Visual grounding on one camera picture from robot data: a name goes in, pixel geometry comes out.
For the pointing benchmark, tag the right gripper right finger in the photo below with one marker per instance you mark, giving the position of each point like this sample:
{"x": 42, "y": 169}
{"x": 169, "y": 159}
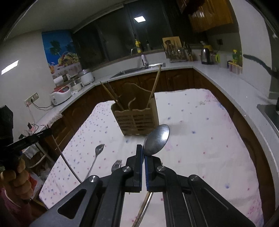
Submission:
{"x": 190, "y": 201}

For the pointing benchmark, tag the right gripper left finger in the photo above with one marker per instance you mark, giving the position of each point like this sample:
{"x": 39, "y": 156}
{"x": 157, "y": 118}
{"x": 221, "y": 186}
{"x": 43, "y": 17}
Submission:
{"x": 98, "y": 201}

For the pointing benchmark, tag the metal chopstick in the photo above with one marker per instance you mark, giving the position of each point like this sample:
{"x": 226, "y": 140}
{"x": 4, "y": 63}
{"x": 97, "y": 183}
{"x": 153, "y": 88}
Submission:
{"x": 66, "y": 162}

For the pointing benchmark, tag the steel spoon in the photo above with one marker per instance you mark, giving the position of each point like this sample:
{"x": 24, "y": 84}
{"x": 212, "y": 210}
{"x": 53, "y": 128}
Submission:
{"x": 156, "y": 140}

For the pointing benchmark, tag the dish rack with utensils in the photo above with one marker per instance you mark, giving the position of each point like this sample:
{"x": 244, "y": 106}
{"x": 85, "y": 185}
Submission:
{"x": 175, "y": 50}

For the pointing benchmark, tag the person left hand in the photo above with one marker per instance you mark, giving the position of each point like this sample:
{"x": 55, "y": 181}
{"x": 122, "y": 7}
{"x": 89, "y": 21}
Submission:
{"x": 16, "y": 184}

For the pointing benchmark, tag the dark steel fork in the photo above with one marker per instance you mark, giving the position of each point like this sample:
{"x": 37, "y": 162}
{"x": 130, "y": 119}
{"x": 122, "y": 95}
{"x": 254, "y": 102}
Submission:
{"x": 116, "y": 165}

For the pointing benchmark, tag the wooden chopstick at right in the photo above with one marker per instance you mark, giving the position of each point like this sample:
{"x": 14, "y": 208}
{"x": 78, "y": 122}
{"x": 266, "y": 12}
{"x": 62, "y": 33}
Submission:
{"x": 143, "y": 209}

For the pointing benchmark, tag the steel spork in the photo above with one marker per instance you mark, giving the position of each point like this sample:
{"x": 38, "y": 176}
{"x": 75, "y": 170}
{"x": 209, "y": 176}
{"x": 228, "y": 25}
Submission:
{"x": 98, "y": 151}

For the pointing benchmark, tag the white dotted table cloth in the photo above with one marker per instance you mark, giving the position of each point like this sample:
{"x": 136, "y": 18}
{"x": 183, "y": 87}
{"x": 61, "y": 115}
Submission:
{"x": 203, "y": 141}

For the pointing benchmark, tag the white red rice cooker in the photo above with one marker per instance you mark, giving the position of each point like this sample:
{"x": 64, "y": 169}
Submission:
{"x": 60, "y": 95}

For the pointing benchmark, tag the small steel pot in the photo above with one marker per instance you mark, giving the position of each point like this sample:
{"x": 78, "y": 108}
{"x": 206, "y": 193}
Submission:
{"x": 76, "y": 85}

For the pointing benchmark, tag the wooden utensil holder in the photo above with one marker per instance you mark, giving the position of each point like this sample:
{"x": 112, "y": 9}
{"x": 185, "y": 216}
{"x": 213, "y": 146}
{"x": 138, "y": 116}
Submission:
{"x": 139, "y": 114}

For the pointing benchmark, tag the white pot cooker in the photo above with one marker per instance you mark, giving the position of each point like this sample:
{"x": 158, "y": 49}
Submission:
{"x": 86, "y": 77}

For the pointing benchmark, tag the chopsticks in holder left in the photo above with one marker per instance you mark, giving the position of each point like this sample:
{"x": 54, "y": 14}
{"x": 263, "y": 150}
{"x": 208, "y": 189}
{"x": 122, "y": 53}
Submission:
{"x": 112, "y": 94}

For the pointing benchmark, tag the fruit poster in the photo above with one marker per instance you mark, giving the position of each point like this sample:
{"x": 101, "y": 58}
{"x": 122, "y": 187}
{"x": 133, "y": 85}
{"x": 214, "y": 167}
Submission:
{"x": 60, "y": 52}

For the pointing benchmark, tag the steel sink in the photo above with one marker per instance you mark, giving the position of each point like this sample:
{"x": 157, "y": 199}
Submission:
{"x": 151, "y": 67}

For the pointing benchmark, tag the chopstick in holder right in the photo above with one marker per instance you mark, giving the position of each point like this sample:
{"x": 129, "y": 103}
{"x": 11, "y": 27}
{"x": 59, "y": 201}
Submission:
{"x": 154, "y": 86}

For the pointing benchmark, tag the oil bottles on counter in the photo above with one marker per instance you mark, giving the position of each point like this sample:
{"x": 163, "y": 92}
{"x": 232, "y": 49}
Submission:
{"x": 236, "y": 64}

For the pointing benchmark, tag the steel electric kettle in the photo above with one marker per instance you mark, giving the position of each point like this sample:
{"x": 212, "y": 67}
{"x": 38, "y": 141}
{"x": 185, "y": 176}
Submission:
{"x": 206, "y": 54}

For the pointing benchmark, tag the yellow bottle on sill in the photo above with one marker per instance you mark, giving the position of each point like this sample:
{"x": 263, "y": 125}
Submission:
{"x": 138, "y": 45}

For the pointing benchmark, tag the upper wooden cabinets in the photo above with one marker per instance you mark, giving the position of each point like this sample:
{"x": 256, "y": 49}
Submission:
{"x": 206, "y": 14}

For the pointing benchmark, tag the wall power socket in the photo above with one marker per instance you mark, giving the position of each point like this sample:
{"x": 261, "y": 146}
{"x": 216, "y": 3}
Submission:
{"x": 31, "y": 99}

